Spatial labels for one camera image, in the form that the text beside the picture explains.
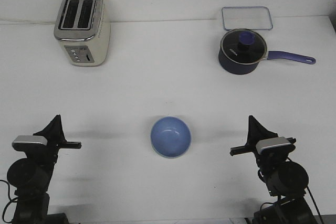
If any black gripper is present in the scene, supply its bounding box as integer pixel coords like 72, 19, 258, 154
230, 115, 297, 174
33, 114, 81, 166

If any blue bowl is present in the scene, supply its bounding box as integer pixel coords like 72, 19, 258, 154
150, 116, 192, 158

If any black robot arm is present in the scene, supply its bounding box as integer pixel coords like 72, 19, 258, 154
2, 115, 81, 223
230, 115, 317, 223

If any dark blue saucepan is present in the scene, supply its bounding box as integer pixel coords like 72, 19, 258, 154
218, 46, 316, 75

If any glass pot lid blue knob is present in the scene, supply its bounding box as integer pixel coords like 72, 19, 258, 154
220, 28, 267, 65

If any cream and silver toaster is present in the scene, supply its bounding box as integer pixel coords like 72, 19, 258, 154
54, 0, 111, 67

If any clear blue-rimmed container lid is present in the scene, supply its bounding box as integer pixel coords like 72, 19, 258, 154
221, 6, 273, 31

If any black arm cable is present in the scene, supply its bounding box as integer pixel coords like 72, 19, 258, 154
0, 179, 19, 223
258, 155, 323, 224

